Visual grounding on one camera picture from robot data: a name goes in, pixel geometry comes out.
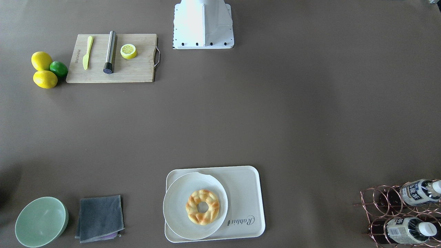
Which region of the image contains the green ceramic bowl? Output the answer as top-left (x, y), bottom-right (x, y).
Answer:
top-left (15, 196), bottom-right (69, 248)

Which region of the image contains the green lime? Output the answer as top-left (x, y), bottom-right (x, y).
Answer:
top-left (49, 61), bottom-right (68, 78)

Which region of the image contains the yellow plastic knife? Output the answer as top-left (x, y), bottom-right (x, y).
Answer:
top-left (82, 35), bottom-right (94, 70)

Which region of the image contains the copper wire bottle rack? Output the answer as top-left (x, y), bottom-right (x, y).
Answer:
top-left (358, 185), bottom-right (440, 248)

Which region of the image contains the folded grey cloth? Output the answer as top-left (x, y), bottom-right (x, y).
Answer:
top-left (75, 195), bottom-right (125, 243)

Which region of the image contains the bamboo cutting board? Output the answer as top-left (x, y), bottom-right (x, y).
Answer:
top-left (66, 33), bottom-right (157, 83)

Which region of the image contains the white round plate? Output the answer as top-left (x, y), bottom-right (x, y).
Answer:
top-left (163, 172), bottom-right (228, 240)

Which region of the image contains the lower yellow lemon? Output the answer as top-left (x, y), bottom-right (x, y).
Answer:
top-left (33, 70), bottom-right (58, 89)

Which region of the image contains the tea bottle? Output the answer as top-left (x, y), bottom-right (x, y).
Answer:
top-left (379, 179), bottom-right (441, 209)
top-left (368, 217), bottom-right (438, 245)

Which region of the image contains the yellow lemon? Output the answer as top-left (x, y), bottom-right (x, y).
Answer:
top-left (33, 70), bottom-right (58, 89)
top-left (31, 51), bottom-right (53, 71)

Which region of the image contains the upper tea bottle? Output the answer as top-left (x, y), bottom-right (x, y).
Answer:
top-left (379, 179), bottom-right (441, 209)

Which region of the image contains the steel cylindrical muddler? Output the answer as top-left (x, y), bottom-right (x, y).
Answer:
top-left (103, 30), bottom-right (117, 75)

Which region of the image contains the upper yellow lemon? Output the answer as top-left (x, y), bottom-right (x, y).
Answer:
top-left (31, 51), bottom-right (53, 71)

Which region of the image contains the braided ring bread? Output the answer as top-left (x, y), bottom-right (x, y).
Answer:
top-left (185, 189), bottom-right (220, 226)

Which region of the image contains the lower tea bottle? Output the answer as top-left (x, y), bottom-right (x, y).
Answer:
top-left (368, 217), bottom-right (438, 245)

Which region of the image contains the white serving tray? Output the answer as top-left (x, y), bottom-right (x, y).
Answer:
top-left (164, 165), bottom-right (266, 243)

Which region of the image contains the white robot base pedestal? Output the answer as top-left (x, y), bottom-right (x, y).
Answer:
top-left (172, 0), bottom-right (235, 49)

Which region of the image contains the halved lemon slice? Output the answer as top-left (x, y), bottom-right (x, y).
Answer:
top-left (120, 44), bottom-right (137, 59)

